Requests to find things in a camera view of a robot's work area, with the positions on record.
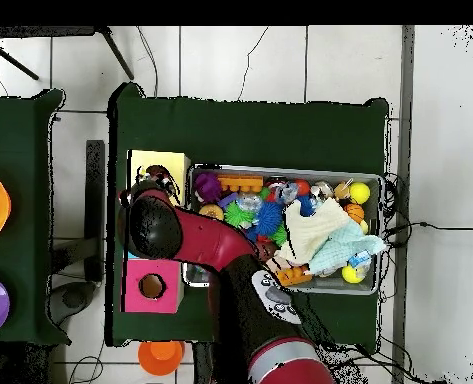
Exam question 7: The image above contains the grey rounded floor base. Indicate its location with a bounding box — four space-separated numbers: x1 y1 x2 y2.
46 280 98 326

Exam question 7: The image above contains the black upright panel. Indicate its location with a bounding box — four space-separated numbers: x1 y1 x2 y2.
85 139 106 283

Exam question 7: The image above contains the cream waffle cloth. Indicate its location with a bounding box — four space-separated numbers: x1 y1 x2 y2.
275 197 355 266

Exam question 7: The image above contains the colourful striped cloth ring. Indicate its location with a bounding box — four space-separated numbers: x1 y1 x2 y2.
137 164 179 195

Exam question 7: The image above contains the green spiky ball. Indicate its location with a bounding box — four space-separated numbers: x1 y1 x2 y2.
223 199 256 230

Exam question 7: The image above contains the yellow ball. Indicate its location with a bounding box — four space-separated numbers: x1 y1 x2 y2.
341 263 365 285
348 182 372 205

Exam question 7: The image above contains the orange flat building brick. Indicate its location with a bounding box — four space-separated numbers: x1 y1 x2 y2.
216 174 264 194

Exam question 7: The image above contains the wire mesh bin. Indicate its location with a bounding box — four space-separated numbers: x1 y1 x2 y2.
182 162 383 296

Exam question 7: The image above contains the dark green tablecloth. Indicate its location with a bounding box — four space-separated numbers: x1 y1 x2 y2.
0 88 72 347
105 81 390 355

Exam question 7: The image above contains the toy hamburger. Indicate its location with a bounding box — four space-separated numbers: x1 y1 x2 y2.
198 203 225 221

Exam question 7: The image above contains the black power cable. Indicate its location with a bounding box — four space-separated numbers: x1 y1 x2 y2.
383 221 473 247

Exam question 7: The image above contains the black tripod stand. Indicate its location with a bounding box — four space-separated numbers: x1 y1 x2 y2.
0 25 135 81

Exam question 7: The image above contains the wooden box with three holes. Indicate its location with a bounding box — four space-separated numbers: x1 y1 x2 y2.
121 149 191 314

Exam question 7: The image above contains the purple spiky toy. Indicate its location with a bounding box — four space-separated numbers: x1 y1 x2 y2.
193 171 223 203

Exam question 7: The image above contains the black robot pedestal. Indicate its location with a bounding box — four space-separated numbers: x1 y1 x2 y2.
191 342 221 384

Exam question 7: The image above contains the light blue waffle cloth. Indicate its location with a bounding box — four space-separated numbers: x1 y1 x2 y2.
307 221 387 277

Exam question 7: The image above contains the large blue spiky ball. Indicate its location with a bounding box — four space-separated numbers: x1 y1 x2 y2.
254 200 284 236

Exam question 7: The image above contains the orange studded building block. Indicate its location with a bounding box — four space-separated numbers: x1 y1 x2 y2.
275 265 313 288

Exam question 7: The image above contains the orange cup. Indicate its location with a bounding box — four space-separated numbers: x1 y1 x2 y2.
137 340 186 377

